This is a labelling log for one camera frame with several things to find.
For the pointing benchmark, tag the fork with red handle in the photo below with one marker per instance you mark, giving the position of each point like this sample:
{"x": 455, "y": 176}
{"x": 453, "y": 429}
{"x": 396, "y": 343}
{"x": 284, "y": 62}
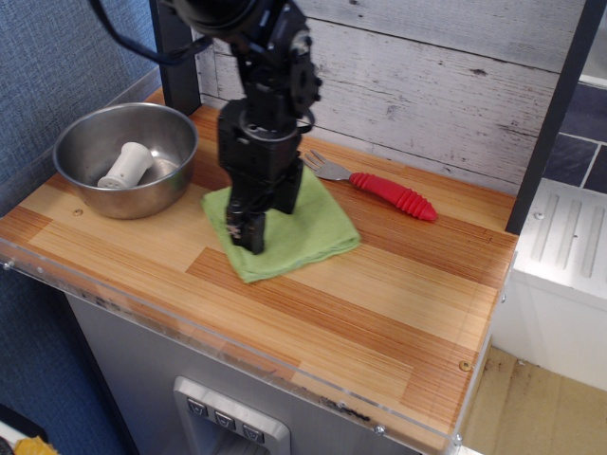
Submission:
{"x": 405, "y": 199}

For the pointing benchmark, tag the clear acrylic table edge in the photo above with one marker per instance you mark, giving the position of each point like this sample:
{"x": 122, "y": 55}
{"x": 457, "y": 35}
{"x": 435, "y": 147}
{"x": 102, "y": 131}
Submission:
{"x": 387, "y": 340}

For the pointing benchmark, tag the dark shelf post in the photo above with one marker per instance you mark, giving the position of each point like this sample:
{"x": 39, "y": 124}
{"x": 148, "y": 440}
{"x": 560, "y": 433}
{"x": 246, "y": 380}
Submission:
{"x": 574, "y": 62}
{"x": 180, "y": 81}

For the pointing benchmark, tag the stainless steel bowl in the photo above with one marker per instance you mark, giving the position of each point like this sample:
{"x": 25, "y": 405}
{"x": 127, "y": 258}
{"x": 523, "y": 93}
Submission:
{"x": 86, "y": 150}

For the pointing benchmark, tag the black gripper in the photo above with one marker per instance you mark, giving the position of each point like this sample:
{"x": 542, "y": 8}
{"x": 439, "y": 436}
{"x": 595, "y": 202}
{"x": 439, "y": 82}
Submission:
{"x": 265, "y": 170}

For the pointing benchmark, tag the green cloth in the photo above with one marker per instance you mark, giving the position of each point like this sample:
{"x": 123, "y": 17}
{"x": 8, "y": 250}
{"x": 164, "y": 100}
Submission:
{"x": 317, "y": 230}

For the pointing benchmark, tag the dark left shelf post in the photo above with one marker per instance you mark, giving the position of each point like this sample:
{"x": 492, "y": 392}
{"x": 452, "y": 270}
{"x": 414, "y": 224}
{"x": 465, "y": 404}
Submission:
{"x": 180, "y": 81}

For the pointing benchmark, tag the dark right shelf post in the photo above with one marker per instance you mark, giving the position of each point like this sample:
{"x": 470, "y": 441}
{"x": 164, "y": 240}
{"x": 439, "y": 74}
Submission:
{"x": 574, "y": 62}

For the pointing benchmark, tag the silver button control panel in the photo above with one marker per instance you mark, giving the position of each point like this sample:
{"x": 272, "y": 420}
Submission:
{"x": 217, "y": 424}

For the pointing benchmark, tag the white salt shaker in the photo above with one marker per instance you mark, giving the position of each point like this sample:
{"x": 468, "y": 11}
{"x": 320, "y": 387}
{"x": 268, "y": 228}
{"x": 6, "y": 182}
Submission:
{"x": 133, "y": 162}

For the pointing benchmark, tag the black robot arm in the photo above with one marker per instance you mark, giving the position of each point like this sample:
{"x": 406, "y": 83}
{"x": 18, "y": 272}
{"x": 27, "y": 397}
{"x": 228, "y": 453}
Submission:
{"x": 271, "y": 43}

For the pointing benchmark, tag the white toy sink drainboard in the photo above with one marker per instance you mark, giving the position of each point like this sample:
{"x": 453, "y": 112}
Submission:
{"x": 553, "y": 308}

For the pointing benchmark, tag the yellow black object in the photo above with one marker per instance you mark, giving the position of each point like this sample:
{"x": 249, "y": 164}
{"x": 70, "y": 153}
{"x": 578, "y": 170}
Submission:
{"x": 16, "y": 442}

